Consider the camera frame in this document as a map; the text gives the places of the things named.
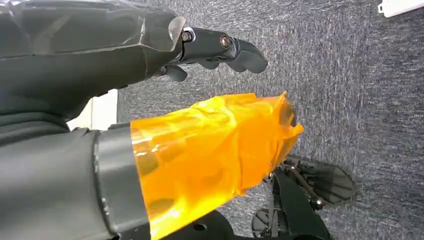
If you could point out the white furniture base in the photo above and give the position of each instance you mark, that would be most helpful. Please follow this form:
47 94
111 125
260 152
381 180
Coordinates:
400 6

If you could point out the ribbed grey left arm sleeve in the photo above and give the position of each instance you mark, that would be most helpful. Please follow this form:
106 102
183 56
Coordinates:
30 127

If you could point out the pale desk panel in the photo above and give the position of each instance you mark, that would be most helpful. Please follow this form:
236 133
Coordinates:
99 112

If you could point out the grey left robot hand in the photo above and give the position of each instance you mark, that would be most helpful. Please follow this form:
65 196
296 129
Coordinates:
198 149

